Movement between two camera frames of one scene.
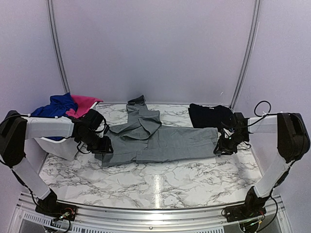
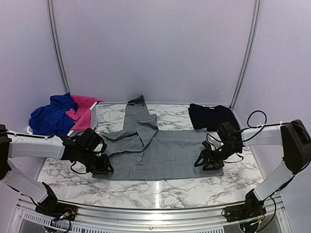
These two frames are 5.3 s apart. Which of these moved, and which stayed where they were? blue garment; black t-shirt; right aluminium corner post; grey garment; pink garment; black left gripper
Moved: black left gripper; grey garment
Stayed: black t-shirt; pink garment; right aluminium corner post; blue garment
